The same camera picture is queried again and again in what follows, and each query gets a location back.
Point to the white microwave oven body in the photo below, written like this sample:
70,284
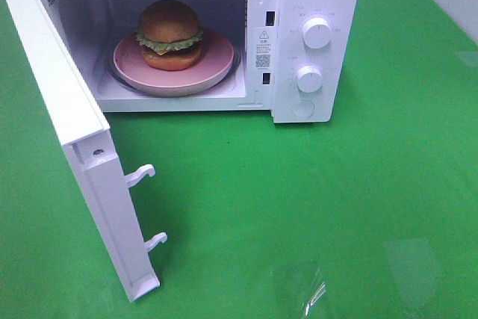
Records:
91,29

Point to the lower white timer knob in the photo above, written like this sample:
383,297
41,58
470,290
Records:
309,79

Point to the burger with lettuce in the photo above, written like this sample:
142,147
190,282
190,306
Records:
169,35

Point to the warning label sticker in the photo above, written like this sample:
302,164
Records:
263,48

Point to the white microwave door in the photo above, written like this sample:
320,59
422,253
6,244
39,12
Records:
85,137

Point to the glass microwave turntable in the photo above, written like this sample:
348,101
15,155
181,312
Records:
237,63

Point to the upper white power knob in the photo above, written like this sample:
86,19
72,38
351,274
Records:
316,32

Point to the pink plate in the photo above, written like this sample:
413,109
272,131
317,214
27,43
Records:
211,40

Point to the round door release button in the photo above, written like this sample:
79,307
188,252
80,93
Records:
303,109

